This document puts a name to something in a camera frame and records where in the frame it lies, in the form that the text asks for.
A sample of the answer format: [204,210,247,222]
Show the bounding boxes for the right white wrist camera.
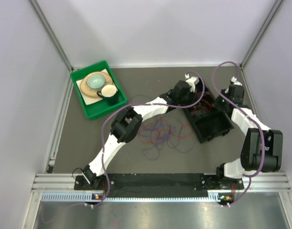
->
[230,76,242,86]

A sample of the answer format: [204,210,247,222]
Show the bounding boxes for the red thin wires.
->
[138,94,215,145]

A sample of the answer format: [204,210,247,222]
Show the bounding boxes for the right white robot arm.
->
[214,83,283,189]

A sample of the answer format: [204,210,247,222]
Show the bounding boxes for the white square board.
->
[76,69,110,105]

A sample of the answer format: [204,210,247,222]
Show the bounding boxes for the light teal bowl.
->
[86,73,106,89]

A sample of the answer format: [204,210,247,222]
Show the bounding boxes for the wooden round plate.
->
[80,72,113,97]

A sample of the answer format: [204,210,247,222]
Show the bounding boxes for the dark green mug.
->
[97,84,118,105]

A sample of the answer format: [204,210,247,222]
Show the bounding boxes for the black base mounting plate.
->
[74,173,244,193]

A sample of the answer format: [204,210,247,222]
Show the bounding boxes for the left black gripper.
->
[178,88,200,109]

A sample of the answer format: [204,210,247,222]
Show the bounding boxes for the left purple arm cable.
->
[100,71,205,208]

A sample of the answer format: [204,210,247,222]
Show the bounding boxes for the slotted grey cable duct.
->
[41,192,221,202]

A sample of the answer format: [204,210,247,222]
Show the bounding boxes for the black three-compartment tray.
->
[183,82,234,143]

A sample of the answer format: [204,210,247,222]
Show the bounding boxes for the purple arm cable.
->
[211,61,265,208]
[100,71,205,208]

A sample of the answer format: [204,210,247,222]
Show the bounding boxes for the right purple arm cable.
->
[211,61,265,208]

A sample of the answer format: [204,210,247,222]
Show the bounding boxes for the green plastic bin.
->
[70,61,128,120]

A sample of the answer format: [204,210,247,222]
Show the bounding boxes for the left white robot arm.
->
[82,77,202,189]

